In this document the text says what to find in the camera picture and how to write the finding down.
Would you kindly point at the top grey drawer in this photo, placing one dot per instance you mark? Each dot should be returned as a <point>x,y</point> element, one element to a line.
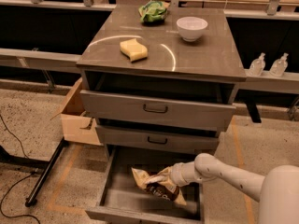
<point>166,112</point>

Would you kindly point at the white bowl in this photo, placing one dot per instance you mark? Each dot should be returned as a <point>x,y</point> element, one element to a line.
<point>191,28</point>

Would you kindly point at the cardboard box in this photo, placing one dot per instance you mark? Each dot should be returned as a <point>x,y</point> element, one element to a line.
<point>77,126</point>

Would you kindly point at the yellow sponge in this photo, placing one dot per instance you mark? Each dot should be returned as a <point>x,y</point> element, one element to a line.
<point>133,50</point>

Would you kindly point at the black stand leg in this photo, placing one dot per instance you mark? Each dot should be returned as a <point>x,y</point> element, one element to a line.
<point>31,199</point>

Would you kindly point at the grey drawer cabinet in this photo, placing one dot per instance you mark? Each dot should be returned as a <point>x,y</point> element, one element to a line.
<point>207,70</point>

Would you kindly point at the left clear sanitizer bottle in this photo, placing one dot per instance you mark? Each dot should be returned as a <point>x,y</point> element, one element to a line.
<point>257,66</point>

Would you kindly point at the grey metal rail shelf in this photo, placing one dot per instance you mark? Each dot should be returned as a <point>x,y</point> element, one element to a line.
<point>40,60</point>

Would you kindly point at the middle grey drawer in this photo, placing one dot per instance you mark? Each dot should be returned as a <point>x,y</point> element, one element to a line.
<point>172,142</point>

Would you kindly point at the bottom grey drawer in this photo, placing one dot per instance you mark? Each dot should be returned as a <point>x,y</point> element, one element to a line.
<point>121,201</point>

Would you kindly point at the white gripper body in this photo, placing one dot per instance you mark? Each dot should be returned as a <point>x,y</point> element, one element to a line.
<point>177,174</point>

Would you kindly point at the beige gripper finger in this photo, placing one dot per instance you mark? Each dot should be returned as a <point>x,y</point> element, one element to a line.
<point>165,173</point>
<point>154,179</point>

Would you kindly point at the green chip bag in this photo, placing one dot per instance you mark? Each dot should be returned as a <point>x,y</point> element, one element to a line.
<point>153,11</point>

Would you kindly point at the brown chip bag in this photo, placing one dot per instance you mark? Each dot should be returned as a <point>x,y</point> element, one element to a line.
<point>166,189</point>

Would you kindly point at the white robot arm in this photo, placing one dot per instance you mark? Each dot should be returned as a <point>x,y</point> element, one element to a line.
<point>277,193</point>

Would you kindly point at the grey drawer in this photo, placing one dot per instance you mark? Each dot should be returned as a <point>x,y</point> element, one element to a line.
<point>172,142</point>
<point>166,112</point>
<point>121,201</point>

